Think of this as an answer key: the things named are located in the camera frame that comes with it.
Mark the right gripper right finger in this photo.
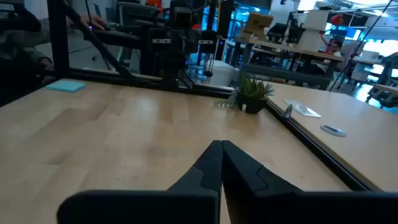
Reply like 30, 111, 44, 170
221, 139, 398, 224

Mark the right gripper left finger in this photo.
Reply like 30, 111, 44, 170
57, 139, 223, 224

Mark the white round bin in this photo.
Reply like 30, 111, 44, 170
206, 60, 239, 88

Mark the cardboard box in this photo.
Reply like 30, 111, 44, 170
241, 12, 274, 43

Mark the potted green plant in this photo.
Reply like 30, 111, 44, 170
214, 71, 276, 114

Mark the black desk clamp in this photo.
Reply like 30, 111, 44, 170
281, 104, 294, 119

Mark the silver rectangular desk plate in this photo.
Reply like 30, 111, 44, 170
282, 98, 322, 118

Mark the wooden table with black legs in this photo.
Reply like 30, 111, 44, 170
234, 36, 345, 91

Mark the light wooden desk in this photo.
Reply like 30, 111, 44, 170
267, 81, 398, 192

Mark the white boxy machine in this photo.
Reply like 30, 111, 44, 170
297, 9, 330, 52

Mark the blue sticky note pad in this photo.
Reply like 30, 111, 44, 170
45, 80, 86, 93

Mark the person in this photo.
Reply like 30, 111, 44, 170
0, 0, 108, 106
323, 39, 343, 58

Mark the red desk lamp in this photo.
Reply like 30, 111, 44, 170
320, 14, 345, 55

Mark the grey round cable grommet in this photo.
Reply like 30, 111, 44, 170
320, 124, 347, 138

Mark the black hanging cable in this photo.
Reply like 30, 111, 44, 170
328, 0, 396, 91

